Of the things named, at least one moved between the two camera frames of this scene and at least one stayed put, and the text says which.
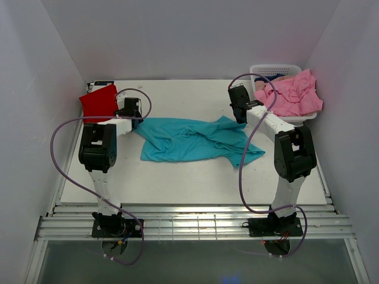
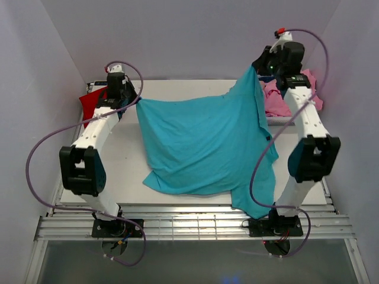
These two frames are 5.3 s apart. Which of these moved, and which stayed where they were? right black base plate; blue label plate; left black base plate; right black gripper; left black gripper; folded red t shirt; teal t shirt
Moved: left black gripper; teal t shirt; right black gripper
Stayed: left black base plate; right black base plate; folded red t shirt; blue label plate
